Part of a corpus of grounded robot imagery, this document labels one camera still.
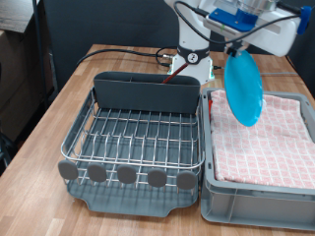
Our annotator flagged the grey drain tray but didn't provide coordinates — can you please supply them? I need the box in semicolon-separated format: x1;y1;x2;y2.
63;91;202;218

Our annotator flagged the wooden shelf board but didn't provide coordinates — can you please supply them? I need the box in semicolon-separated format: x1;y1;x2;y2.
0;0;37;33

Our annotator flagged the cardboard box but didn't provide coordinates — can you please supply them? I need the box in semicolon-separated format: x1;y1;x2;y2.
0;29;55;150

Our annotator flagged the black looped cable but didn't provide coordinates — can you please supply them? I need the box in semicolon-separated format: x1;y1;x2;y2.
155;45;180;68

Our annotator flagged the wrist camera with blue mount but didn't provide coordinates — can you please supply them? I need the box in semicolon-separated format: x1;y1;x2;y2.
202;7;260;36

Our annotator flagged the dark red wooden spoon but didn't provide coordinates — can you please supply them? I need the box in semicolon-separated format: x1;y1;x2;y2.
161;62;190;85

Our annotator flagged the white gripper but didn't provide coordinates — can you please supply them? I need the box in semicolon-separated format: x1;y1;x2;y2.
205;11;302;57

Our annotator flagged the metal wire dish rack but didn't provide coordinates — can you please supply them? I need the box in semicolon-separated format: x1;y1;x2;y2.
59;87;206;198

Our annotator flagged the grey plastic crate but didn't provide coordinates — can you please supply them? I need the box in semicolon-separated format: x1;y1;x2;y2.
200;87;315;232

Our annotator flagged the blue cable clip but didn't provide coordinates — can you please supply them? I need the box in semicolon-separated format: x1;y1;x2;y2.
296;5;313;36

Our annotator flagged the blue plastic plate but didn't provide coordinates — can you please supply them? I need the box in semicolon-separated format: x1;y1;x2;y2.
223;49;264;128

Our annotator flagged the pink checkered cloth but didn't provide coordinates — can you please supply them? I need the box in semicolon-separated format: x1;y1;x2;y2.
210;88;315;190

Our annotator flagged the dark grey cutlery holder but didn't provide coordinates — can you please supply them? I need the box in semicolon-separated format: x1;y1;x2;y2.
93;71;202;115

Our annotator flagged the thick black cable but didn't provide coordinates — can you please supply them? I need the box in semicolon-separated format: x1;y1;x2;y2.
76;48;165;67

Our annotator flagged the black metal post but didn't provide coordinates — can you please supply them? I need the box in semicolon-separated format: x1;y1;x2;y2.
31;0;53;109

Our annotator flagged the black camera cable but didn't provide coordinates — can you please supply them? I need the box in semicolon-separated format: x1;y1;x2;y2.
172;0;304;46

